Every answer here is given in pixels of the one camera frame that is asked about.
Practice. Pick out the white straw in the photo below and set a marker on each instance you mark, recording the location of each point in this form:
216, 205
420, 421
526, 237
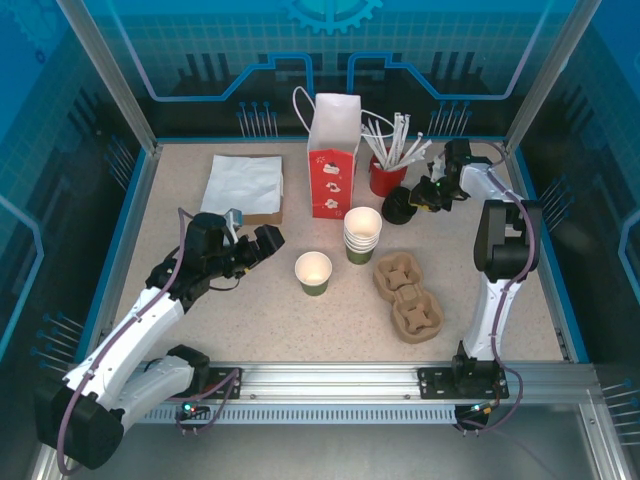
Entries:
378, 142
420, 151
412, 145
372, 147
396, 135
417, 160
403, 137

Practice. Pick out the green paper coffee cup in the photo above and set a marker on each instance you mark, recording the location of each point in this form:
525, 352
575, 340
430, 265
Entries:
313, 287

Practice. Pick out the red white paper bag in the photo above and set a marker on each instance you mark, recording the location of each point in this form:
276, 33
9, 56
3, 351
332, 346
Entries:
332, 170

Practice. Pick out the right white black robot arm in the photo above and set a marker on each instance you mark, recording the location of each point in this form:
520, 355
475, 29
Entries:
482, 320

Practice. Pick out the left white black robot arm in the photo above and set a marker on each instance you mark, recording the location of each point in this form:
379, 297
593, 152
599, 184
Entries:
130, 345

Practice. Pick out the brown cardboard napkin tray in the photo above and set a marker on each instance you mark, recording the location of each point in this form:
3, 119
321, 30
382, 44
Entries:
262, 219

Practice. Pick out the stack of black cup lids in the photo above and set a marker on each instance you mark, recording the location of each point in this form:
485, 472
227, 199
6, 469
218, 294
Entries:
397, 216

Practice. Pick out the red straw holder cup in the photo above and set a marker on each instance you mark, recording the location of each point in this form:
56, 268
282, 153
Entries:
387, 182

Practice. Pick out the stack of green paper cups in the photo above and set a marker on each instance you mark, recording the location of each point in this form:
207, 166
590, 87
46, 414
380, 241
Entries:
362, 235

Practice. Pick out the black connector with lights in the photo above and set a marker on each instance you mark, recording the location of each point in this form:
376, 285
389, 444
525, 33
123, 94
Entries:
192, 409
480, 409

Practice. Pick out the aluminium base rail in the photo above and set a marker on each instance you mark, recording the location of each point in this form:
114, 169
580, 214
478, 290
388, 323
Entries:
330, 380

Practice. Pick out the aluminium frame post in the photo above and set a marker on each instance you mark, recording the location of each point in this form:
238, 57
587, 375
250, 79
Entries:
552, 70
110, 70

